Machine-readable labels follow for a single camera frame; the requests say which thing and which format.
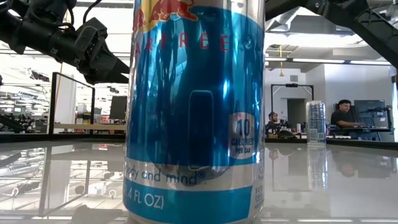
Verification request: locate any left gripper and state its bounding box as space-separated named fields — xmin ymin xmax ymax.
xmin=73 ymin=17 xmax=131 ymax=85

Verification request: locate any blue silver Red Bull can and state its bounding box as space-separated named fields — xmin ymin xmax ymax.
xmin=305 ymin=100 xmax=327 ymax=146
xmin=123 ymin=0 xmax=266 ymax=224

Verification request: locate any dark computer monitor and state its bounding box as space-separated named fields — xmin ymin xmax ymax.
xmin=109 ymin=95 xmax=129 ymax=121
xmin=353 ymin=99 xmax=386 ymax=128

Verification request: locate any person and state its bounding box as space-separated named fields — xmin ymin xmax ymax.
xmin=266 ymin=111 xmax=282 ymax=138
xmin=329 ymin=99 xmax=363 ymax=129

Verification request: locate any yellow hanging pendant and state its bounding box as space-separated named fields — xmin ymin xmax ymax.
xmin=279 ymin=45 xmax=285 ymax=78

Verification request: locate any ceiling light strip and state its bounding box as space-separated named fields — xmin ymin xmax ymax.
xmin=266 ymin=57 xmax=392 ymax=66

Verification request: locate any black desk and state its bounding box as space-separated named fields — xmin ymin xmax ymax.
xmin=326 ymin=126 xmax=393 ymax=141

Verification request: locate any yellow hanging cord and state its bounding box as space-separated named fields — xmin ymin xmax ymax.
xmin=55 ymin=62 xmax=65 ymax=103

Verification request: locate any black metal table frame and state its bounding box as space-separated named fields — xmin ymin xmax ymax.
xmin=0 ymin=133 xmax=398 ymax=151

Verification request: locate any silver ventilation duct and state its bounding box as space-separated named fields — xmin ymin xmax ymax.
xmin=265 ymin=6 xmax=301 ymax=32

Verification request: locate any black metal gantry frame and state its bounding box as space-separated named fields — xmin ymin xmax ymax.
xmin=269 ymin=82 xmax=315 ymax=138

